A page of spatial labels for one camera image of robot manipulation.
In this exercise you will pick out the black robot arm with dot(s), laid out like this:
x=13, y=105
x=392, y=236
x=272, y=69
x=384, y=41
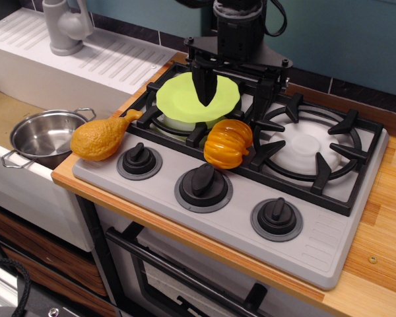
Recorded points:
x=231, y=8

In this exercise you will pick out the grey toy stove top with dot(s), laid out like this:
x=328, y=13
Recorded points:
x=317, y=255

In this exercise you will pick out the toy chicken drumstick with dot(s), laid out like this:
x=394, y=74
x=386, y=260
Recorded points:
x=99, y=139

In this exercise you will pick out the stainless steel pot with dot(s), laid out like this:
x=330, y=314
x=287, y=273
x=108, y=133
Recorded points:
x=45, y=137

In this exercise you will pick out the white right burner disc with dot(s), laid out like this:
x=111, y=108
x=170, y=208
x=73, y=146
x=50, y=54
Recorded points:
x=302, y=142

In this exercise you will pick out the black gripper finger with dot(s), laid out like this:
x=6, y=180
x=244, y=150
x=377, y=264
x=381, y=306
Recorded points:
x=204, y=80
x=266, y=91

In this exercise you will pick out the white toy sink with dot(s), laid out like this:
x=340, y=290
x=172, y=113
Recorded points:
x=97, y=81

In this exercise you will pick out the light green plate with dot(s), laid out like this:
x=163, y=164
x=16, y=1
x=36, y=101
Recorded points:
x=178, y=100

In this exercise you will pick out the grey toy faucet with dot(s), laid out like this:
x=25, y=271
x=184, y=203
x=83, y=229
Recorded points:
x=66, y=29

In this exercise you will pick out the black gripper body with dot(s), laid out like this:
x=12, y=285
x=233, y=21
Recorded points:
x=239, y=44

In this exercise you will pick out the oven door with black handle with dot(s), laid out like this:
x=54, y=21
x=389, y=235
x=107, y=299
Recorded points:
x=169, y=288

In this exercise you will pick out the right black stove knob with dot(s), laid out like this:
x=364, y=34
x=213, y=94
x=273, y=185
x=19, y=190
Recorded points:
x=276, y=220

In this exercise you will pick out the orange toy pumpkin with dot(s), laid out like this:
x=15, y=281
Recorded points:
x=227, y=143

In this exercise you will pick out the white burner disc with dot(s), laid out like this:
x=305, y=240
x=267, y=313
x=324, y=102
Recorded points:
x=302, y=142
x=181, y=130

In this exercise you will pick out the middle black stove knob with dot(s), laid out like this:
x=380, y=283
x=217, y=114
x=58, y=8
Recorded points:
x=203, y=189

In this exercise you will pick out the white left burner disc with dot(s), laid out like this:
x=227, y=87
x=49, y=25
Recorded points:
x=181, y=130

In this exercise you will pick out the black burner grate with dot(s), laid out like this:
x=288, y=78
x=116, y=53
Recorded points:
x=194, y=144
x=360, y=142

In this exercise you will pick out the left black burner grate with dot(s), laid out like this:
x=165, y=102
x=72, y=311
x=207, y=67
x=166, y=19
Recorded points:
x=194, y=144

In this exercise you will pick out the right black burner grate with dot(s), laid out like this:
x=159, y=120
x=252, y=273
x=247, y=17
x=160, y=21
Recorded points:
x=360, y=142

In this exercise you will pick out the wooden drawer fronts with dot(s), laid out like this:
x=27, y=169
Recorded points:
x=55, y=265

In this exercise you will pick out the left black stove knob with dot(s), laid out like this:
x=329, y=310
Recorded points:
x=139, y=163

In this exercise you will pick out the black stove knob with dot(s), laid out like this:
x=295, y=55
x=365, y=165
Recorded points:
x=276, y=220
x=203, y=189
x=139, y=163

